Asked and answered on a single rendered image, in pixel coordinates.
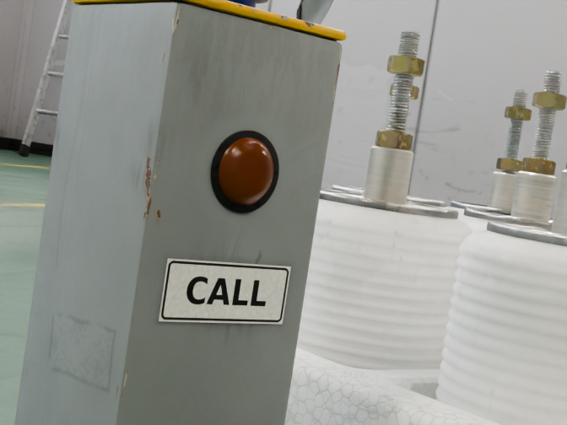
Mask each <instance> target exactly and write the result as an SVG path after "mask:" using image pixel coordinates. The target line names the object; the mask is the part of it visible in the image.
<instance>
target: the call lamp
mask: <svg viewBox="0 0 567 425"><path fill-rule="evenodd" d="M273 177H274V162H273V156H272V155H271V152H270V150H269V149H268V148H267V146H266V145H265V144H264V143H263V142H261V141H259V140H258V139H255V138H252V137H246V138H242V139H240V140H238V141H236V142H234V143H233V144H231V145H230V146H229V147H228V149H227V150H226V151H225V153H224V155H223V158H222V159H221V162H220V166H219V184H220V186H221V189H222V191H223V193H224V194H225V196H226V197H227V198H228V199H229V200H230V201H231V202H233V203H234V204H236V205H239V206H250V205H253V204H255V203H257V202H259V201H260V200H261V199H263V197H264V196H265V195H266V194H267V192H268V191H269V189H270V187H271V185H272V183H273Z"/></svg>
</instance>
